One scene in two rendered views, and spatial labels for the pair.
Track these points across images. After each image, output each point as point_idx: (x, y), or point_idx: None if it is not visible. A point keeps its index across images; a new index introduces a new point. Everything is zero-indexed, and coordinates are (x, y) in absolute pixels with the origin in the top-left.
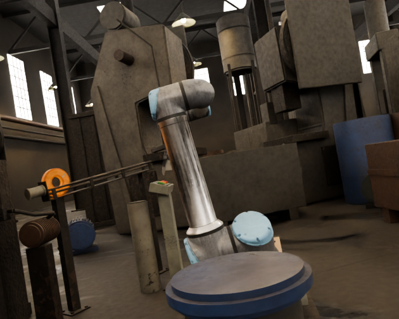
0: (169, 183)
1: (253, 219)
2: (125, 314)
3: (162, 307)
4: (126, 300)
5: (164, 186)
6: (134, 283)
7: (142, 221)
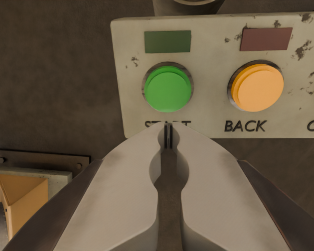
0: (312, 121)
1: None
2: (87, 26)
3: (96, 78)
4: (143, 13)
5: (121, 114)
6: (230, 2)
7: (156, 11)
